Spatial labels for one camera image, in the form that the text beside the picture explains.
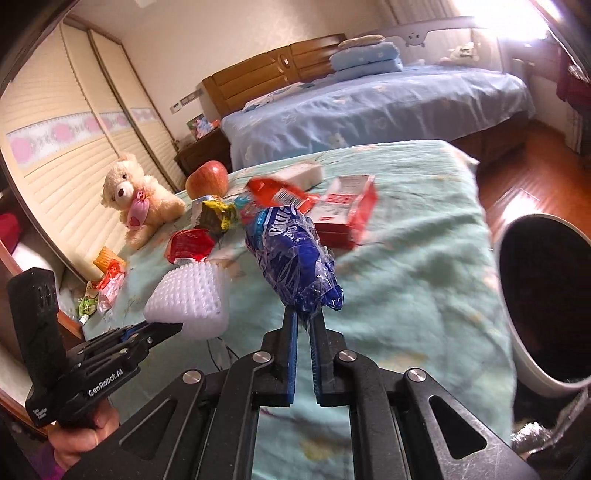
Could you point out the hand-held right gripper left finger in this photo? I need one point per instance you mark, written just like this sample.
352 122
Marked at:
290 355

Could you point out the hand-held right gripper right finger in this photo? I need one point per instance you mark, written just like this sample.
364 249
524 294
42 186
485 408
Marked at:
316 364

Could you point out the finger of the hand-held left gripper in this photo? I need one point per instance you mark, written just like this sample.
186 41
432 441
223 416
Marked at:
154 337
120 336

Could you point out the white foam fruit net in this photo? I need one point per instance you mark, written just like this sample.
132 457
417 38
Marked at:
189 295

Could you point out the blue plastic wrapper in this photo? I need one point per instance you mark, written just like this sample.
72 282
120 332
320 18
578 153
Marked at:
291 258

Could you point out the person's left forearm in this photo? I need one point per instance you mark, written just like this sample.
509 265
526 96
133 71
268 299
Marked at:
57 470

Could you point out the person's left hand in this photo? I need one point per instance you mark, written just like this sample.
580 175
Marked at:
78 438

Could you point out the red pink packet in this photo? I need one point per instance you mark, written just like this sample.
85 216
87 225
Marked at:
111 288

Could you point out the yellow foam fruit net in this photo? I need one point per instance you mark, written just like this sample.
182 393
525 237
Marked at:
107 258

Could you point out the red jelly cup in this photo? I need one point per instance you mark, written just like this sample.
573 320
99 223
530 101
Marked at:
191 242

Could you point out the teal floral blanket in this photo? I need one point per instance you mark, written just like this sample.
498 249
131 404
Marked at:
415 277

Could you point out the yellow green crumpled wrapper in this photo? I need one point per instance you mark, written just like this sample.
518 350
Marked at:
219 214

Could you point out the cream teddy bear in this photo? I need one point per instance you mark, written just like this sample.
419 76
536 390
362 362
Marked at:
138 198

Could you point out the red cardboard box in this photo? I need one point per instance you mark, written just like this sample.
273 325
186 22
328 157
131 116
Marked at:
344 207

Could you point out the red snack wrapper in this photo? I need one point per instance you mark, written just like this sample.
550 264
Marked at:
277 194

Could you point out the red apple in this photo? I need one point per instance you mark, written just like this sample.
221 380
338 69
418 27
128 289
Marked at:
207 179

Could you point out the white foam block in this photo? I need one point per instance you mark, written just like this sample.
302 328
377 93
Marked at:
300 175

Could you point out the cream sliding wardrobe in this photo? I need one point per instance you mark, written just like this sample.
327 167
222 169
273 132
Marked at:
69 152

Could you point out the wooden nightstand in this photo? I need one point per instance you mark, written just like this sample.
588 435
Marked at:
198 154

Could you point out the crumpled silver foil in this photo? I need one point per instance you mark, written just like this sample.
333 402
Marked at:
531 438

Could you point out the bed with blue sheet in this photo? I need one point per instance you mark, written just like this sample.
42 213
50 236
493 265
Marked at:
369 110

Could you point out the wooden headboard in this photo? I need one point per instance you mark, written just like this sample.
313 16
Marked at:
258 74

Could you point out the blue pillow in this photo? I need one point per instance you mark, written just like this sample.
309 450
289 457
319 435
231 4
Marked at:
367 57

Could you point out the beige flat pillow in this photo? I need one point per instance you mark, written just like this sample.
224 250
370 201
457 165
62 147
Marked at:
360 41

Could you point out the photo frame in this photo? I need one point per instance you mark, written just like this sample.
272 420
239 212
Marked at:
199 125

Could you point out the white bed guard rail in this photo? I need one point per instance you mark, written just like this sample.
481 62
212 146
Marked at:
429 34

